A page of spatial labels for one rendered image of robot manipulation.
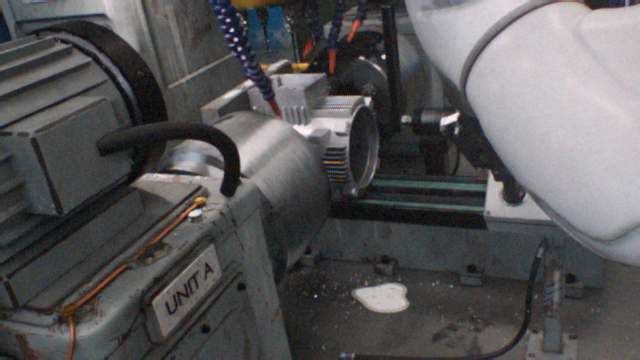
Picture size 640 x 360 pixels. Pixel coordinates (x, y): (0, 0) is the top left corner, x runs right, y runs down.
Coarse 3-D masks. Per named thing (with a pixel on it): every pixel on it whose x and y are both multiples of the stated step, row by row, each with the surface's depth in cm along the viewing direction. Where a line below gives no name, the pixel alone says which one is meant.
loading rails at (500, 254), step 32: (384, 192) 119; (416, 192) 116; (448, 192) 113; (480, 192) 111; (352, 224) 113; (384, 224) 110; (416, 224) 107; (448, 224) 105; (480, 224) 102; (320, 256) 119; (352, 256) 116; (384, 256) 112; (416, 256) 110; (448, 256) 107; (480, 256) 105; (512, 256) 102; (576, 256) 98; (576, 288) 97
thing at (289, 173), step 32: (224, 128) 87; (256, 128) 87; (288, 128) 90; (160, 160) 83; (192, 160) 80; (256, 160) 81; (288, 160) 85; (320, 160) 91; (288, 192) 82; (320, 192) 89; (288, 224) 81; (320, 224) 92; (288, 256) 82
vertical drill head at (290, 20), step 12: (240, 0) 99; (252, 0) 98; (264, 0) 98; (276, 0) 98; (288, 0) 99; (300, 0) 101; (312, 0) 108; (240, 12) 105; (264, 12) 112; (288, 12) 101; (312, 12) 108; (264, 24) 113; (288, 24) 102; (312, 36) 111; (312, 48) 112
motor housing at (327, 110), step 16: (352, 96) 111; (320, 112) 109; (336, 112) 107; (352, 112) 107; (368, 112) 115; (304, 128) 109; (320, 128) 108; (352, 128) 120; (368, 128) 119; (336, 144) 105; (352, 144) 121; (368, 144) 120; (336, 160) 106; (352, 160) 121; (368, 160) 119; (336, 176) 107; (352, 176) 108; (368, 176) 117
